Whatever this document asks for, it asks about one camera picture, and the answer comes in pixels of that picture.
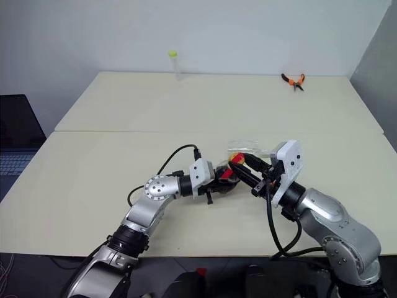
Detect clear tube yellow-green cap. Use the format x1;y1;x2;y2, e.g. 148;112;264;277
167;50;184;81

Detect dark laptop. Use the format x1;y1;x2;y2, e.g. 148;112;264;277
0;94;48;201

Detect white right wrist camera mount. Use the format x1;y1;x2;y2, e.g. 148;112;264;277
270;139;303;208

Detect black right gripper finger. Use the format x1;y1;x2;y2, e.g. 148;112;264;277
230;161;263;189
243;153;272;172

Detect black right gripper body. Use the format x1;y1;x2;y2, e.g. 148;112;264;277
251;160;285;199

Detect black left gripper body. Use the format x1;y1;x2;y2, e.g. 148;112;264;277
198;179;221;205

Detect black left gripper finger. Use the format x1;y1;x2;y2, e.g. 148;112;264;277
216;181;239;194

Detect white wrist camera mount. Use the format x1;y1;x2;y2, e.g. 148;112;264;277
270;139;303;208
189;158;215;199

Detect dark drink bottle red label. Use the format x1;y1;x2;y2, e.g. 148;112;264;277
215;151;245;194

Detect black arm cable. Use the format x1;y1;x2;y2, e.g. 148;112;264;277
264;183;325;261
127;143;202;208

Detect clear plastic bag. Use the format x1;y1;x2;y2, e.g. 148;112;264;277
216;138;272;170

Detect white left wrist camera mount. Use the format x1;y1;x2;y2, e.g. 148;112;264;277
189;158;215;199

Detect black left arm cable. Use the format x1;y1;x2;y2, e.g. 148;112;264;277
127;143;202;208

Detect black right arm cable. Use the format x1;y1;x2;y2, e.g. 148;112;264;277
264;183;325;261

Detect orange black pliers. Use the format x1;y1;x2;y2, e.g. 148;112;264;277
280;73;306;93

